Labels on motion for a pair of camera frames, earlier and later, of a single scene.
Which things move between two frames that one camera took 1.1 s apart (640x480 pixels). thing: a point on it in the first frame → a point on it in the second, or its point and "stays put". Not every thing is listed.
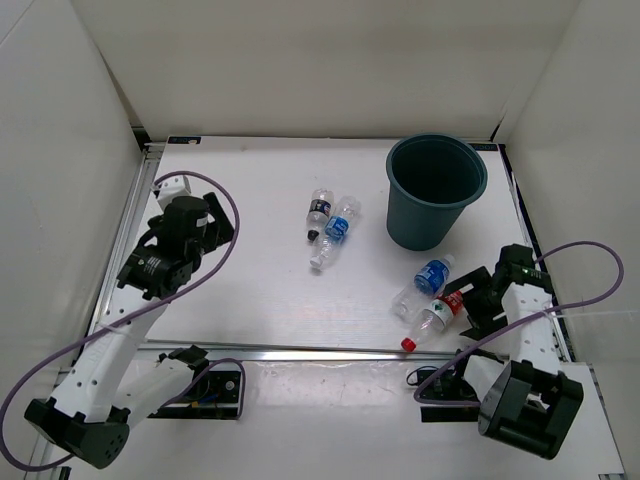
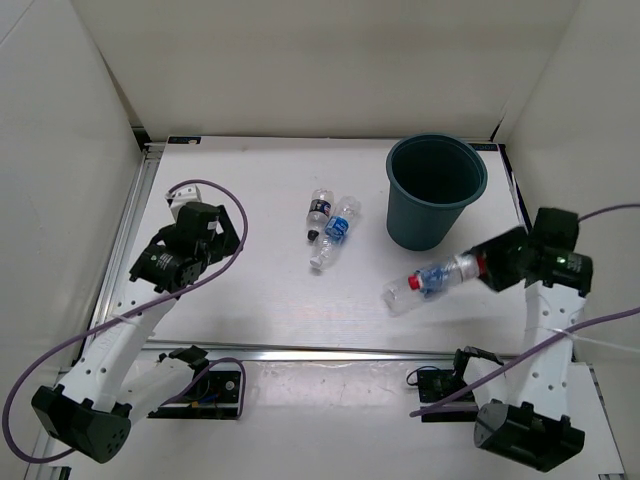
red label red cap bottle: (433, 318) → (463, 266)
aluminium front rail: (261, 351) stays put
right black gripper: (485, 324) → (492, 249)
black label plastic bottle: (319, 213) stays put
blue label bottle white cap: (337, 228) stays put
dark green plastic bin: (431, 178) stays put
